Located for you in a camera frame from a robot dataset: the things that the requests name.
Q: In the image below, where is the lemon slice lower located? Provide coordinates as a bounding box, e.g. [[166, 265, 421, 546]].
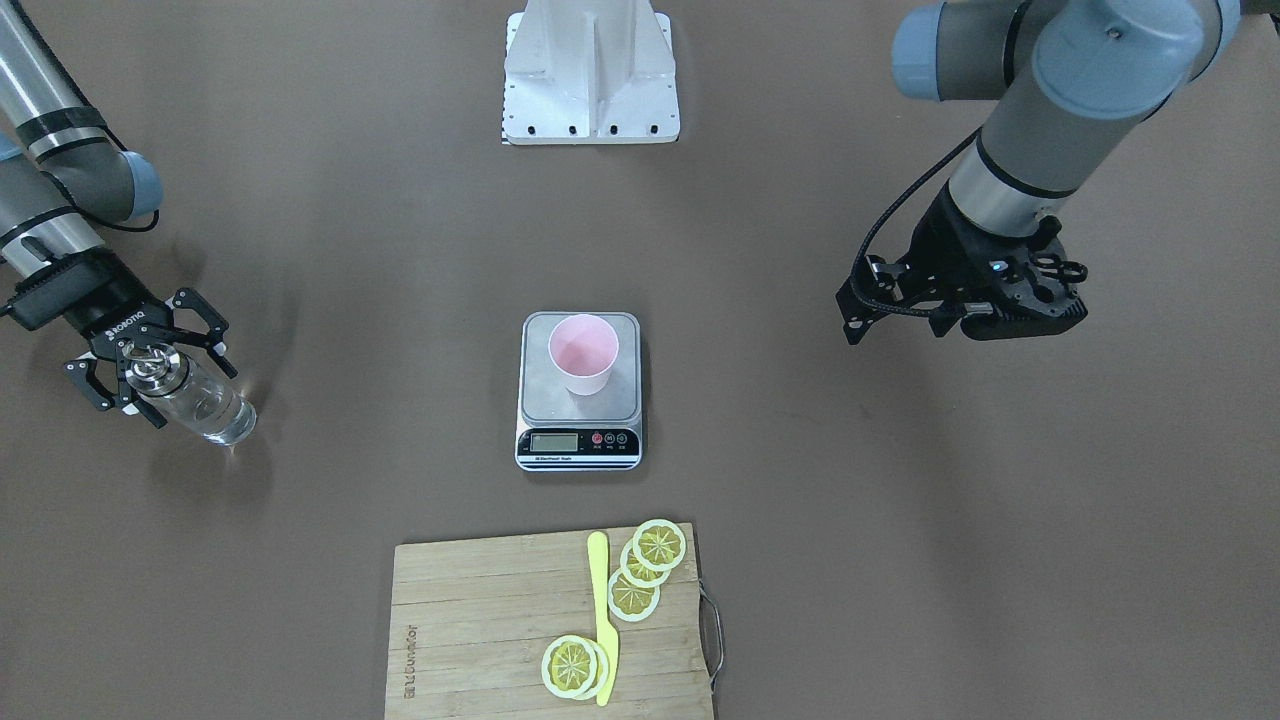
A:
[[605, 570, 660, 623]]

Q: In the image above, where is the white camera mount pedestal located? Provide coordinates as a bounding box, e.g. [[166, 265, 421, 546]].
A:
[[500, 1, 681, 146]]

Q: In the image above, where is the yellow plastic knife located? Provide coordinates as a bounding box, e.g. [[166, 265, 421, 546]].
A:
[[588, 530, 620, 707]]

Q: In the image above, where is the silver digital kitchen scale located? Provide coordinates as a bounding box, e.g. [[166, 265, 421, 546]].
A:
[[515, 311, 643, 471]]

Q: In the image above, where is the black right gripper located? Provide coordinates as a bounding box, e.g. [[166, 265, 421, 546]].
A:
[[8, 250, 238, 429]]

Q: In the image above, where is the pink plastic cup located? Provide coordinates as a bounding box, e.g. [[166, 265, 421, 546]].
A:
[[548, 313, 621, 396]]

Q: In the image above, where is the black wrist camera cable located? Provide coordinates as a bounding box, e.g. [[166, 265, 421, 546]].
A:
[[850, 128, 991, 322]]

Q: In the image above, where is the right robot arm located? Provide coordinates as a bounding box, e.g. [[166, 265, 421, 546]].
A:
[[1, 1, 256, 446]]

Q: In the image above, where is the bamboo cutting board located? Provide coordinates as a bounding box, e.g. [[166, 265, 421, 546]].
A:
[[384, 530, 716, 719]]

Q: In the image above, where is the clear glass sauce bottle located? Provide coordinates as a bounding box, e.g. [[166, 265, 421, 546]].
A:
[[123, 342, 257, 447]]

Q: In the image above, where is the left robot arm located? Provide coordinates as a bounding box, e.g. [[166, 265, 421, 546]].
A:
[[836, 1, 1277, 345]]

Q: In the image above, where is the lemon slice middle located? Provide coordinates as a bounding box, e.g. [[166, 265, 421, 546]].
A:
[[620, 539, 671, 589]]

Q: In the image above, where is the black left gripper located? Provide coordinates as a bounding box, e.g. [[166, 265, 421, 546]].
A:
[[836, 190, 1088, 346]]

